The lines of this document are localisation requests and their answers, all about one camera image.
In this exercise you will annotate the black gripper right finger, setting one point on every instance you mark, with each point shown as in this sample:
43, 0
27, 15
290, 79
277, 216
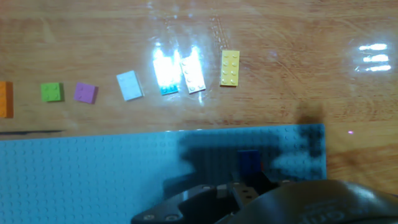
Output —
248, 191

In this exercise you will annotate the pink Lego brick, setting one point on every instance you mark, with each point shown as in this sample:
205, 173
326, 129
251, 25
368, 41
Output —
193, 74

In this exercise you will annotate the green Lego brick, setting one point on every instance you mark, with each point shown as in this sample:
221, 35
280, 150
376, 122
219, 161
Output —
169, 88

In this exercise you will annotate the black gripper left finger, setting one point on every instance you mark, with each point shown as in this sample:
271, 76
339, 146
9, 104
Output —
192, 207

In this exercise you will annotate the blue long Lego brick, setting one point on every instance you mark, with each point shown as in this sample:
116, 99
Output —
248, 161

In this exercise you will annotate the lime square Lego brick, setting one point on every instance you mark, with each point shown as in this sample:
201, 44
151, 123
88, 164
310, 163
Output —
51, 92

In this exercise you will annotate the orange Lego brick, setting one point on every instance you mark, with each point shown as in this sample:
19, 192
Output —
5, 99

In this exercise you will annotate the yellow Lego brick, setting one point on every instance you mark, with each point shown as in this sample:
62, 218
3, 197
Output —
229, 68

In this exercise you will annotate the white Lego brick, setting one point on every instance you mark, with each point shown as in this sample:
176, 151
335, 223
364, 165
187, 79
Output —
129, 86

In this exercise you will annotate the magenta square Lego brick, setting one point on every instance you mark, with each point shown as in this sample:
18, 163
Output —
85, 92

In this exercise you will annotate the grey Lego baseplate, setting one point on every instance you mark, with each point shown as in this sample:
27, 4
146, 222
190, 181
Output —
93, 174

